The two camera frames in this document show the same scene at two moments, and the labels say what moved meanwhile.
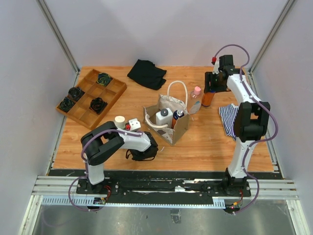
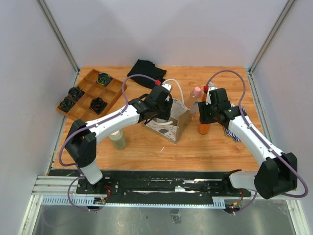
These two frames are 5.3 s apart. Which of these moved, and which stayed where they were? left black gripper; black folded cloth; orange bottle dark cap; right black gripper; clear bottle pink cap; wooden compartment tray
Moved: right black gripper; orange bottle dark cap; left black gripper
Stayed: clear bottle pink cap; wooden compartment tray; black folded cloth
